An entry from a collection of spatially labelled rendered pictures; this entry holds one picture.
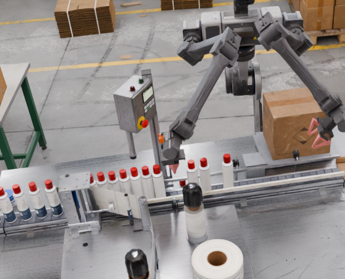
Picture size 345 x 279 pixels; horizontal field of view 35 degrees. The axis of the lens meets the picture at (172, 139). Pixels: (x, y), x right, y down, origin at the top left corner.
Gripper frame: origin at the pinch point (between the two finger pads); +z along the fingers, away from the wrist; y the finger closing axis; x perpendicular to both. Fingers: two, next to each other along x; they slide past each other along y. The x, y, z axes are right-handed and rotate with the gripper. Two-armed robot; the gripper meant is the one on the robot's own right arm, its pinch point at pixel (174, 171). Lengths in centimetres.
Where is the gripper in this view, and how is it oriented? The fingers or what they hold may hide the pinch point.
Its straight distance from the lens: 229.5
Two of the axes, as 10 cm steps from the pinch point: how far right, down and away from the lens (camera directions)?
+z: 1.0, 8.0, 5.9
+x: -0.9, -5.9, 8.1
